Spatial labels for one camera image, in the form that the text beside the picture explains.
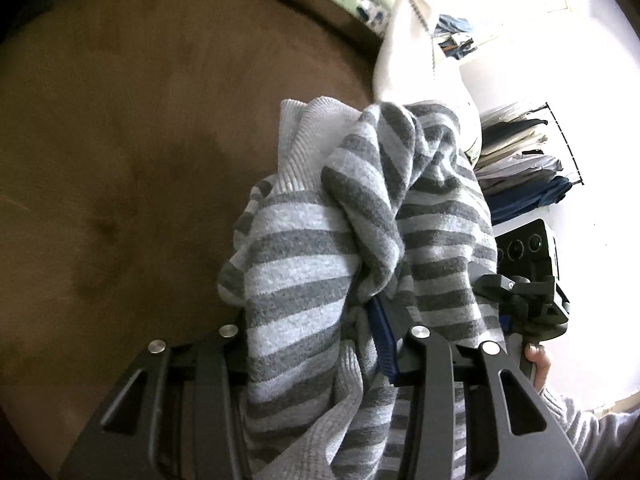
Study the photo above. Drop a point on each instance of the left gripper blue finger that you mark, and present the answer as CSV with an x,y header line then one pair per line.
x,y
383,337

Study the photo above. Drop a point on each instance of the grey striped zip hoodie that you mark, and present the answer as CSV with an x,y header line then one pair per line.
x,y
380,202

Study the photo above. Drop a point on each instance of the grey knit sleeve forearm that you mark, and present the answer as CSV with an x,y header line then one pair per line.
x,y
608,445

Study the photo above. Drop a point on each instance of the clothes rack with hanging clothes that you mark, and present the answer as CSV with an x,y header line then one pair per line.
x,y
526,162

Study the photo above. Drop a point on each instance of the chair with piled clothes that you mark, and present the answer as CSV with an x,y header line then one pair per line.
x,y
454,36

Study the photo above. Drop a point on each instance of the person's right hand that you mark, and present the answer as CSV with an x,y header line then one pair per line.
x,y
537,355

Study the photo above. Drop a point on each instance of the white fleece jacket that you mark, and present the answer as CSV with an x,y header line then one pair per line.
x,y
411,68

